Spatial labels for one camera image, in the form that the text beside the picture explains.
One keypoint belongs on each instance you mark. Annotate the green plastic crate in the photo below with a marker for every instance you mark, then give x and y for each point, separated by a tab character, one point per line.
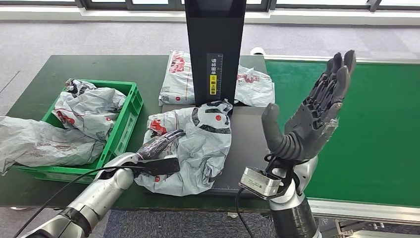
128	124

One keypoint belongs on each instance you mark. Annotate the flat white red-print parcel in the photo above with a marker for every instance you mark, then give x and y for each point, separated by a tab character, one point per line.
177	80

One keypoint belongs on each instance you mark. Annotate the crumpled white red-print parcel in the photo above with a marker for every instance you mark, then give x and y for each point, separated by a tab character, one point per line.
256	88

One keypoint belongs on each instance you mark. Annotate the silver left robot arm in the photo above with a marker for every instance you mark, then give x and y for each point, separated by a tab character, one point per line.
88	200

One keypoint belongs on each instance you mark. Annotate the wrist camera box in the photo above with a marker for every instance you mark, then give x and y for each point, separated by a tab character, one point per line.
261	182
159	167

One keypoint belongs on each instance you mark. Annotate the large grey parcel bag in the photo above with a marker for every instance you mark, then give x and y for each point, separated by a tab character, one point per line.
39	144

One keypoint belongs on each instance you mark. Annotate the white window sill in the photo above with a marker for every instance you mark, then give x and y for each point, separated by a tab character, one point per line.
98	14

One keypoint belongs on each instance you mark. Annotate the dark green table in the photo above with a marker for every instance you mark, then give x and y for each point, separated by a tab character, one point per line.
98	67

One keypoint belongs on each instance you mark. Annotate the dark window frame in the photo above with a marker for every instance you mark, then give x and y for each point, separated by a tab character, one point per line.
80	2

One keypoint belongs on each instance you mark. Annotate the black inbound scanner machine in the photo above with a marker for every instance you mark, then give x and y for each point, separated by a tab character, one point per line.
246	148

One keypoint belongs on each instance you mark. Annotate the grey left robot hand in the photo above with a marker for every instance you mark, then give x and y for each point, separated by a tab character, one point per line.
157	146

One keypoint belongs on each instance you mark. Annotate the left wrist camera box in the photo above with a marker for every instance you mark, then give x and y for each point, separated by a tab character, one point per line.
159	167

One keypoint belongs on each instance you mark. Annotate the black yellow instruction label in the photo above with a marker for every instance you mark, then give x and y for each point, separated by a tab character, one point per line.
214	85

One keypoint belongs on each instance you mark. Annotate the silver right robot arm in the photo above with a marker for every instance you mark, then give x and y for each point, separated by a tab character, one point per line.
292	197

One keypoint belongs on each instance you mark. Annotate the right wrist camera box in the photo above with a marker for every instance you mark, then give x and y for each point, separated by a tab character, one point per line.
261	182

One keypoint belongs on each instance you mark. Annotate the grey parcel bag black stripes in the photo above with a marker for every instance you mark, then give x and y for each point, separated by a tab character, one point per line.
203	144

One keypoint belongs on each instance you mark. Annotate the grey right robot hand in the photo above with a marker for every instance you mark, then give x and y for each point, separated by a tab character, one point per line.
311	121

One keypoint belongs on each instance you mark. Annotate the grey parcel bag red print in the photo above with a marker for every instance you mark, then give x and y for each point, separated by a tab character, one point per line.
92	108

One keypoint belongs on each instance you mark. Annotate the aluminium conveyor frame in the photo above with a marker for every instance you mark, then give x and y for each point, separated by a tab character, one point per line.
344	59

